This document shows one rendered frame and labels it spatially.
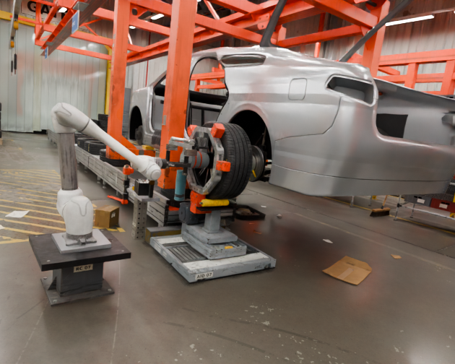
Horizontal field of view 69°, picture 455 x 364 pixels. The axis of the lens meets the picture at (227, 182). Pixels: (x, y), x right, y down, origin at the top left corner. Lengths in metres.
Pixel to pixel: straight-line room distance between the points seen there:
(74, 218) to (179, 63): 1.61
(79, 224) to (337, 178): 1.67
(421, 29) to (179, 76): 10.39
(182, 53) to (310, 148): 1.45
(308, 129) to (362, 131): 0.35
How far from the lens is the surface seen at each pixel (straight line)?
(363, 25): 4.96
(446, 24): 12.42
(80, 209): 2.23
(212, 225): 2.94
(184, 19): 3.19
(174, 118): 3.06
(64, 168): 2.37
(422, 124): 3.91
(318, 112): 2.35
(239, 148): 2.62
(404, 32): 12.93
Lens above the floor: 1.14
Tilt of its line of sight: 9 degrees down
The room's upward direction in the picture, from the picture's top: 7 degrees clockwise
